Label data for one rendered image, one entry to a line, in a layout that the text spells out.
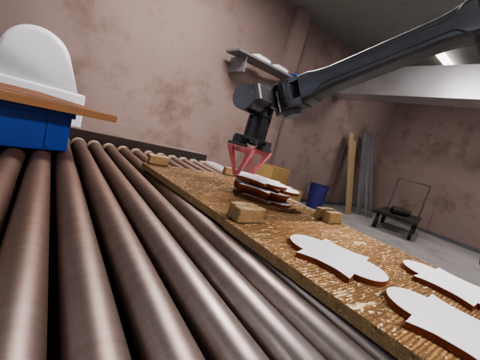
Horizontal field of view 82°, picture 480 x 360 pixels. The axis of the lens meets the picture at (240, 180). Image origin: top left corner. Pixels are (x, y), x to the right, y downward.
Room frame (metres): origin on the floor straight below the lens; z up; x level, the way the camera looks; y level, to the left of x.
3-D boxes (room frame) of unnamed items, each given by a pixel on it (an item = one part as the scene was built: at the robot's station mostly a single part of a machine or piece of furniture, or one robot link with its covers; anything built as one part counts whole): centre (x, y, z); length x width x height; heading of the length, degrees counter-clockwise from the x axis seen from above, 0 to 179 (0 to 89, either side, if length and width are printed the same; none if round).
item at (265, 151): (0.74, -0.02, 1.03); 0.07 x 0.07 x 0.09; 66
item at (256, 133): (0.71, -0.01, 1.10); 0.10 x 0.07 x 0.07; 156
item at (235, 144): (0.68, 0.01, 1.03); 0.07 x 0.07 x 0.09; 66
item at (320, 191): (5.96, -1.72, 0.28); 0.49 x 0.44 x 0.56; 130
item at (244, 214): (0.46, -0.03, 0.95); 0.06 x 0.02 x 0.03; 130
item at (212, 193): (0.72, 0.01, 0.93); 0.41 x 0.35 x 0.02; 42
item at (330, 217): (0.64, -0.24, 0.95); 0.06 x 0.02 x 0.03; 130
